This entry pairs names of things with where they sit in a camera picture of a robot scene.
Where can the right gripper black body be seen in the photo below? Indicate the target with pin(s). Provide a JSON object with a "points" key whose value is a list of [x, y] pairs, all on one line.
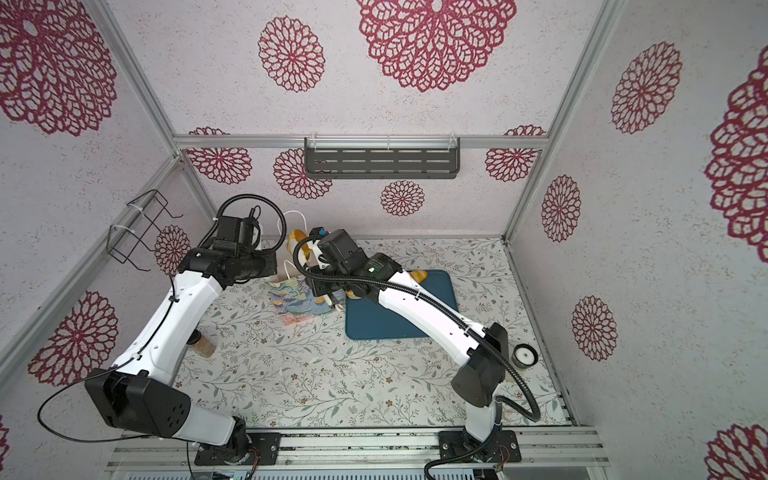
{"points": [[323, 287]]}

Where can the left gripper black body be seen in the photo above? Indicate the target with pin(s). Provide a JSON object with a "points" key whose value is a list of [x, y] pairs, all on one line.
{"points": [[257, 265]]}

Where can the small croissant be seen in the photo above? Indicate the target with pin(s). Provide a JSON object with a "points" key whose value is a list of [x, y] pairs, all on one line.
{"points": [[297, 243]]}

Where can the floral paper gift bag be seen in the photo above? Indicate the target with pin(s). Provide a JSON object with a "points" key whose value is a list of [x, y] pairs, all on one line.
{"points": [[292, 298]]}

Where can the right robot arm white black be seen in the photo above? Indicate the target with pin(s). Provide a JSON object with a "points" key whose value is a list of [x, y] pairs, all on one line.
{"points": [[480, 352]]}

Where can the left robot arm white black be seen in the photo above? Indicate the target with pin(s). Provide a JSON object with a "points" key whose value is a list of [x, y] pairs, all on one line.
{"points": [[137, 393]]}

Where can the croissant bread top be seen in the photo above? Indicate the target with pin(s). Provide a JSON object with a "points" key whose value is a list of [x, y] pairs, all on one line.
{"points": [[419, 276]]}

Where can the teal serving tray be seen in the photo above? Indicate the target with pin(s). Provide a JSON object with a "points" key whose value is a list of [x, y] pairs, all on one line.
{"points": [[366, 321]]}

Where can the brown spice bottle black cap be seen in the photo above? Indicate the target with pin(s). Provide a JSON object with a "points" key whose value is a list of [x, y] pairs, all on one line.
{"points": [[201, 344]]}

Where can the tape roll on table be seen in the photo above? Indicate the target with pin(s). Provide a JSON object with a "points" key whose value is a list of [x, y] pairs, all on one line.
{"points": [[524, 356]]}

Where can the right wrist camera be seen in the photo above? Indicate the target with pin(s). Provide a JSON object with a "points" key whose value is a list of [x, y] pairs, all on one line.
{"points": [[337, 248]]}

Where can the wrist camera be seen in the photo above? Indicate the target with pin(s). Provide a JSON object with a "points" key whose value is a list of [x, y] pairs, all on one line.
{"points": [[337, 248], [235, 233]]}

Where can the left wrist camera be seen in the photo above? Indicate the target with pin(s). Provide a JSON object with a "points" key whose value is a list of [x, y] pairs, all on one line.
{"points": [[235, 233]]}

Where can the grey wall shelf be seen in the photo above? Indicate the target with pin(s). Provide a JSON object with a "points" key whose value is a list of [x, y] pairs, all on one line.
{"points": [[382, 159]]}

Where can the black wire wall rack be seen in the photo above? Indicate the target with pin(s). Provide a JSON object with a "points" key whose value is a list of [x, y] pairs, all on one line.
{"points": [[125, 237]]}

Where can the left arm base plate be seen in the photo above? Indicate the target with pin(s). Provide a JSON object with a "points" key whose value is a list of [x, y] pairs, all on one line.
{"points": [[258, 449]]}

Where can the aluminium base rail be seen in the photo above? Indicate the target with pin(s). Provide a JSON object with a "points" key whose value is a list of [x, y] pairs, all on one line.
{"points": [[376, 453]]}

